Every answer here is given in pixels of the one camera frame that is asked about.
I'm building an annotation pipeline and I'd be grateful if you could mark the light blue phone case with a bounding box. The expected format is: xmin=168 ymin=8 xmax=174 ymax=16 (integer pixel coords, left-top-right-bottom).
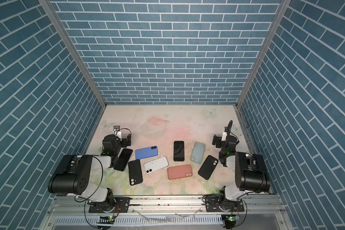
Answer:
xmin=190 ymin=142 xmax=206 ymax=164

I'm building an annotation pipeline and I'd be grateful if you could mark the black phone purple edge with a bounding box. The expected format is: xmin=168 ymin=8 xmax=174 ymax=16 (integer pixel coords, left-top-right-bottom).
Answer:
xmin=173 ymin=141 xmax=185 ymax=162

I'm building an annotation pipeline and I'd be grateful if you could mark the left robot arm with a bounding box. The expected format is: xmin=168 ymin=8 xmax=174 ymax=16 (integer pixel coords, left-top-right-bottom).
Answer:
xmin=48 ymin=131 xmax=132 ymax=210

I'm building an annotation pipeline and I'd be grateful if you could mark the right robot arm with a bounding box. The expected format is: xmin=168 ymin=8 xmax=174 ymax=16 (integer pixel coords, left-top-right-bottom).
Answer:
xmin=212 ymin=135 xmax=271 ymax=205

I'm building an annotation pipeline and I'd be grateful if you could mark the black phone far left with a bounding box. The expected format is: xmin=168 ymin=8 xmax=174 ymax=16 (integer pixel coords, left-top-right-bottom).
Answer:
xmin=114 ymin=148 xmax=133 ymax=172

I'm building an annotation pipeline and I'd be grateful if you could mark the blue phone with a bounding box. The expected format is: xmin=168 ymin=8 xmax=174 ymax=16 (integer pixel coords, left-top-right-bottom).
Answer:
xmin=135 ymin=146 xmax=158 ymax=160

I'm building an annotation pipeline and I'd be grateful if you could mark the black phone case right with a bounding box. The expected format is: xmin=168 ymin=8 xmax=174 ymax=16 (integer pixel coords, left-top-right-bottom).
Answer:
xmin=198 ymin=155 xmax=218 ymax=180

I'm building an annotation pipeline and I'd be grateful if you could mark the black phone case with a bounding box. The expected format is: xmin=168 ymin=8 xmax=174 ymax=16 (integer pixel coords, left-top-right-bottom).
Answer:
xmin=128 ymin=160 xmax=143 ymax=186
xmin=198 ymin=155 xmax=218 ymax=180

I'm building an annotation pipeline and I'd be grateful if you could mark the white phone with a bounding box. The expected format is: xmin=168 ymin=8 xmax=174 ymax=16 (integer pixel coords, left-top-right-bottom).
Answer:
xmin=144 ymin=156 xmax=169 ymax=174

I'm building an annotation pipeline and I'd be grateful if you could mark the black phone case left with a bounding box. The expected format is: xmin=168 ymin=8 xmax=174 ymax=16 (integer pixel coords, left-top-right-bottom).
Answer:
xmin=128 ymin=160 xmax=143 ymax=186

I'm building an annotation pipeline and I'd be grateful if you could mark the pink phone case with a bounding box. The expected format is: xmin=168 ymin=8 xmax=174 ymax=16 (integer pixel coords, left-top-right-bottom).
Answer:
xmin=167 ymin=164 xmax=193 ymax=180

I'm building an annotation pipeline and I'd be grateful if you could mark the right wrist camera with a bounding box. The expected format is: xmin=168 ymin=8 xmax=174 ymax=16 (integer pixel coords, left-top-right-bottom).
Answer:
xmin=221 ymin=126 xmax=228 ymax=142

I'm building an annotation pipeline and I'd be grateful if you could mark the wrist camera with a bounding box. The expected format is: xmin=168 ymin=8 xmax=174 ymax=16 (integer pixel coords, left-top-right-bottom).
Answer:
xmin=113 ymin=126 xmax=122 ymax=139
xmin=221 ymin=126 xmax=228 ymax=142

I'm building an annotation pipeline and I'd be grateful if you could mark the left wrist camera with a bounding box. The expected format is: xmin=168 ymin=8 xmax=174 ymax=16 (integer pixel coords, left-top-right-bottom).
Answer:
xmin=113 ymin=126 xmax=122 ymax=139

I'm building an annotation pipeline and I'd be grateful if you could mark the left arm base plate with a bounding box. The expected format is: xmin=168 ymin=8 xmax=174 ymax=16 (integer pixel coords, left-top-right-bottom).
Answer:
xmin=89 ymin=197 xmax=131 ymax=214

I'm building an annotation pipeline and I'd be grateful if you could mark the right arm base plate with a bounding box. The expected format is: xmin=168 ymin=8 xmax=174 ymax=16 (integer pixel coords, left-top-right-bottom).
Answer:
xmin=201 ymin=195 xmax=244 ymax=212

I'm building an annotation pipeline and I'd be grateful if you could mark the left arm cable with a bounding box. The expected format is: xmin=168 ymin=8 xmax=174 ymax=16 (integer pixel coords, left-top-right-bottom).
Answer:
xmin=74 ymin=155 xmax=104 ymax=203

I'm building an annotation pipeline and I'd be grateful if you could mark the white slotted cable duct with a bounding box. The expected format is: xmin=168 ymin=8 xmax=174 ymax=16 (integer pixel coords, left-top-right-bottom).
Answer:
xmin=55 ymin=215 xmax=223 ymax=227

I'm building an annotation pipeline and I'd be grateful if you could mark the aluminium front rail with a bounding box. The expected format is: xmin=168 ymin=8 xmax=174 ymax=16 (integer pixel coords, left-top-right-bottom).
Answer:
xmin=47 ymin=194 xmax=285 ymax=216

